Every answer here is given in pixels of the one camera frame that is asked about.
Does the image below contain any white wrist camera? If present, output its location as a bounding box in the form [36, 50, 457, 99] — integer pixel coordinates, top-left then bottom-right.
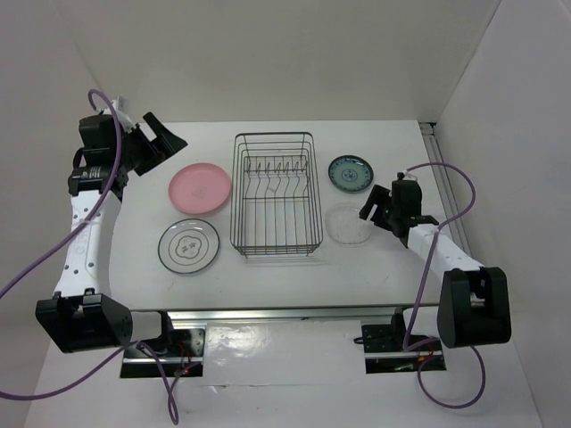
[101, 96, 136, 133]
[397, 171, 418, 182]

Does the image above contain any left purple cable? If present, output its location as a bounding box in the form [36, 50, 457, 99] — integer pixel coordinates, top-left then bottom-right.
[0, 88, 205, 425]

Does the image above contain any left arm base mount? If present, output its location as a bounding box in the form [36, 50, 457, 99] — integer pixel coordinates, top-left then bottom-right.
[120, 325, 206, 379]

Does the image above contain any metal wire dish rack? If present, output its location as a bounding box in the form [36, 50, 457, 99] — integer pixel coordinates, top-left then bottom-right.
[230, 131, 324, 258]

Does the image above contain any pink plastic plate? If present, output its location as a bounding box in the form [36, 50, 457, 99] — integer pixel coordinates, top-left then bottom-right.
[168, 162, 232, 215]

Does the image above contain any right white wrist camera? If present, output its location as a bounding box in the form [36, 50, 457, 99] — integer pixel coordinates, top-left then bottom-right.
[397, 171, 418, 182]

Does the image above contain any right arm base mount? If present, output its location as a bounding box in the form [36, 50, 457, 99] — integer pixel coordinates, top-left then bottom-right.
[352, 325, 447, 375]

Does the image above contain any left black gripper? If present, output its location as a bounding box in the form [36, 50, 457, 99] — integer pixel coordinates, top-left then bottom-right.
[112, 112, 186, 177]

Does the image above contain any blue floral ceramic plate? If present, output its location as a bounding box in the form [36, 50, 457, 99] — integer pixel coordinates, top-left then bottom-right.
[327, 155, 375, 193]

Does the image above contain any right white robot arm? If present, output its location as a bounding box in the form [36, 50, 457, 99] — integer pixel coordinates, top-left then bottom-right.
[359, 173, 511, 350]

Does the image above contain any aluminium side rail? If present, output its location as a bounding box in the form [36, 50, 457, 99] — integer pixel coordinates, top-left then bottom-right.
[418, 122, 471, 255]

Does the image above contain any white plate with dark rim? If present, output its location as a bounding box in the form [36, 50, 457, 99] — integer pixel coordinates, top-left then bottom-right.
[157, 218, 220, 275]

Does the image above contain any aluminium front rail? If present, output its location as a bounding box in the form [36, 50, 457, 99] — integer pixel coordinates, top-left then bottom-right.
[127, 304, 441, 326]

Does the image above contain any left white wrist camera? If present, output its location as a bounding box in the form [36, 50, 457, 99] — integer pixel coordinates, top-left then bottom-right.
[101, 96, 136, 133]

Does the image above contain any clear glass plate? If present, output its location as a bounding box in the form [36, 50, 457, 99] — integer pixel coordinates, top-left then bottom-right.
[325, 203, 372, 246]

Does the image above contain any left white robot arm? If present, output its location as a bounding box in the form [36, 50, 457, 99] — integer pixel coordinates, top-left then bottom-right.
[35, 112, 187, 356]

